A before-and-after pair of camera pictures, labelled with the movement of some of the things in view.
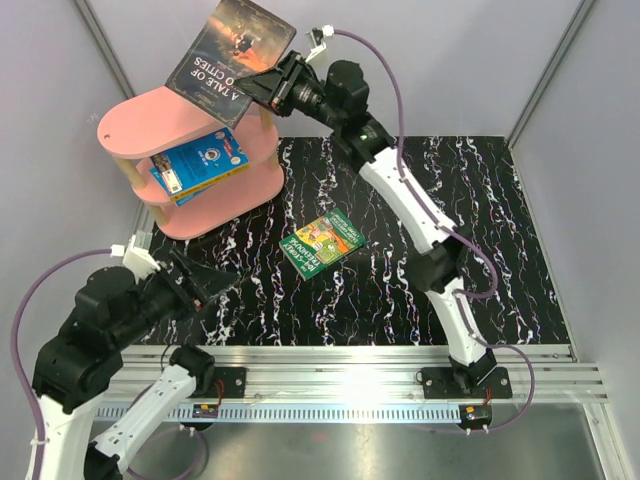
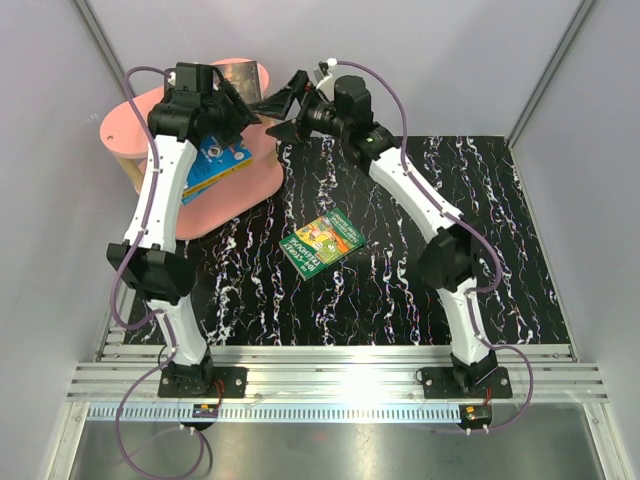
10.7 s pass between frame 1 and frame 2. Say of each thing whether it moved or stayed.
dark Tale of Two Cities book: moved
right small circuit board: stayed
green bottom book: stayed
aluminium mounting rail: stayed
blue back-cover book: stayed
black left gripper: moved
